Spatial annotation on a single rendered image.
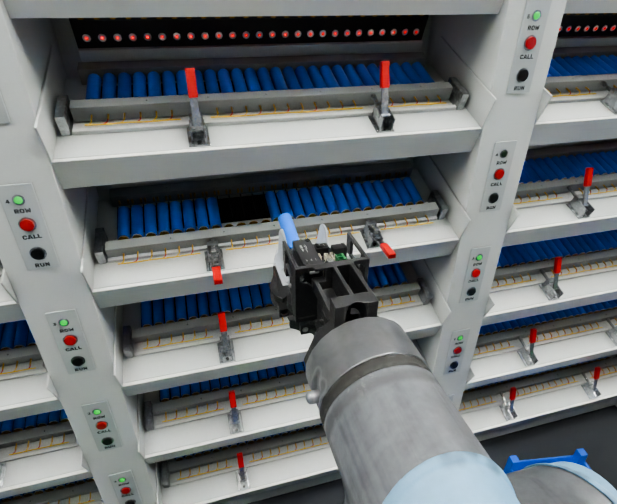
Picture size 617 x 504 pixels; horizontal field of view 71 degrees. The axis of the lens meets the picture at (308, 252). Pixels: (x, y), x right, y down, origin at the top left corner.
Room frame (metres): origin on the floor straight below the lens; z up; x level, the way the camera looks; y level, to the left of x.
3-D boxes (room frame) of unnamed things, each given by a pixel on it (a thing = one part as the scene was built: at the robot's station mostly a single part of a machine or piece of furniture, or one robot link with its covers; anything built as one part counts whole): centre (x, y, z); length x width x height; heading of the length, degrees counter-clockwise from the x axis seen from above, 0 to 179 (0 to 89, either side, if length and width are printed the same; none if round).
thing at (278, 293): (0.38, 0.02, 0.80); 0.09 x 0.05 x 0.02; 20
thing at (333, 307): (0.32, -0.02, 0.82); 0.12 x 0.08 x 0.09; 16
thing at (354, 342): (0.24, -0.04, 0.81); 0.10 x 0.05 x 0.09; 106
